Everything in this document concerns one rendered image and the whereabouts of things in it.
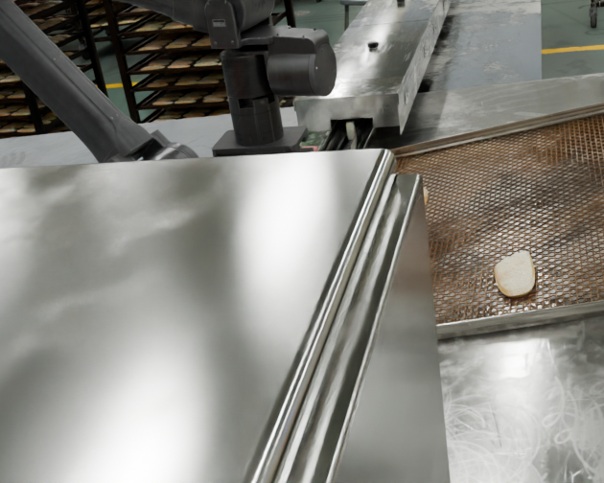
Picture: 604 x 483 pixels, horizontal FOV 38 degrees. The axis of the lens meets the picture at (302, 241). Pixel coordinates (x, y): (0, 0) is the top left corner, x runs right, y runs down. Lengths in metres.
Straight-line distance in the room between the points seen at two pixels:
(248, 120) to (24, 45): 0.32
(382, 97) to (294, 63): 0.53
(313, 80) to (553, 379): 0.41
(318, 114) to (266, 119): 0.50
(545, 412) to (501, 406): 0.04
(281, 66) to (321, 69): 0.04
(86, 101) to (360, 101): 0.51
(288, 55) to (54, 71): 0.34
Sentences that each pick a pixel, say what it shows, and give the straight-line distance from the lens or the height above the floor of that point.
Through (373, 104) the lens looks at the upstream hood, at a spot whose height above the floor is 0.90.
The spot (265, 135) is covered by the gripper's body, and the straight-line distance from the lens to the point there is 1.01.
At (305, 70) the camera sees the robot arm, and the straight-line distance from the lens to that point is 0.95.
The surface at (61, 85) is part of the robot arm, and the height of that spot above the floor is 1.09.
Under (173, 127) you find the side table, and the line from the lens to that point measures 1.81.
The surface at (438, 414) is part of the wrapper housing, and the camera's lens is 0.16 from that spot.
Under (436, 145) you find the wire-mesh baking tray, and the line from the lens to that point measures 1.26.
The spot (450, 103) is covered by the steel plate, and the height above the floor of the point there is 0.82.
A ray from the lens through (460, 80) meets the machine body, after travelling 1.86.
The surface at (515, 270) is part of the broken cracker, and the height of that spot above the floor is 0.93.
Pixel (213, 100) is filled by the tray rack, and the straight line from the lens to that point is 3.55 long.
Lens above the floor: 1.35
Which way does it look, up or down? 26 degrees down
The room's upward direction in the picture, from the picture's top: 9 degrees counter-clockwise
